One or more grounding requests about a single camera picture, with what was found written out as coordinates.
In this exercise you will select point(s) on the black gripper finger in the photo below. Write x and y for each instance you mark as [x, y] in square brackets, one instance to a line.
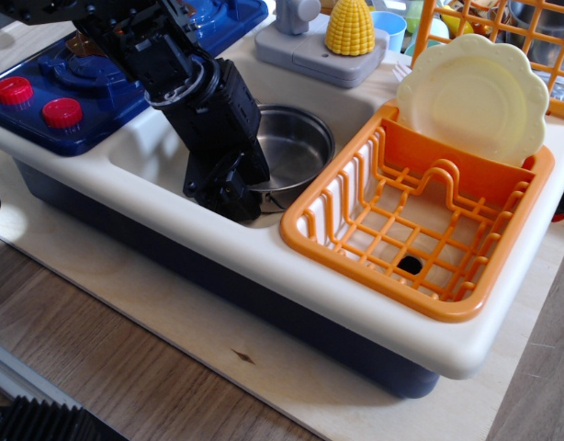
[227, 195]

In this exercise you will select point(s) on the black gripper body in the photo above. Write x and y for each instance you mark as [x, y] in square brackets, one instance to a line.
[217, 118]

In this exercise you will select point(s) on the stainless steel pan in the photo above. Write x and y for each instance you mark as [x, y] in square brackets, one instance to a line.
[297, 146]

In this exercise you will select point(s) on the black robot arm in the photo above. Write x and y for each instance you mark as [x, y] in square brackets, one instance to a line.
[161, 59]

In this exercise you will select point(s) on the cream toy sink unit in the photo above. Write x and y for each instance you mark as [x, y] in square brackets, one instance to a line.
[129, 185]

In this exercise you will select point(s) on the orange plastic drying rack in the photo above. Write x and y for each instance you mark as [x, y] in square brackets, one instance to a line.
[414, 219]

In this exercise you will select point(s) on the grey toy faucet base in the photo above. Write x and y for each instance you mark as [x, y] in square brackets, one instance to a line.
[295, 41]

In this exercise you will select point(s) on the transparent orange plastic pot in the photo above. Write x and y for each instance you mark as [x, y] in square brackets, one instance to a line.
[81, 45]

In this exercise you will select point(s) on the right red stove knob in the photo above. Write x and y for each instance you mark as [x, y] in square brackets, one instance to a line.
[62, 113]

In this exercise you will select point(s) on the red stove knob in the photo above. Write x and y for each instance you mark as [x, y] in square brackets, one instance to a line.
[15, 90]
[62, 113]

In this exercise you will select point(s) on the yellow toy corn cob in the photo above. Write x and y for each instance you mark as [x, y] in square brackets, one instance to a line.
[350, 31]

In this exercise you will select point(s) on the blue toy stove top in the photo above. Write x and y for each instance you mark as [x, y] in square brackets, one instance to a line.
[70, 96]

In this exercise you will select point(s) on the left red stove knob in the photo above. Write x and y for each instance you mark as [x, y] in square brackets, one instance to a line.
[15, 90]

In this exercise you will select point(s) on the white plastic toy fork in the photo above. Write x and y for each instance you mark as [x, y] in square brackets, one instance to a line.
[401, 71]

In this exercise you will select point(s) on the light blue plastic cup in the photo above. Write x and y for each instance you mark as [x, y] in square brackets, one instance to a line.
[394, 25]

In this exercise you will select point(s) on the light plywood base board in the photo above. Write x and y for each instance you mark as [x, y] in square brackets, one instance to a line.
[158, 359]

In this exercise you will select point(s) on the cream scalloped plastic plate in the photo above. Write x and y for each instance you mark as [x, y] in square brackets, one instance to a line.
[477, 96]

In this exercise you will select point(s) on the orange plastic grid basket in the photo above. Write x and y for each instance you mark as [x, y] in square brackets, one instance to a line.
[534, 27]

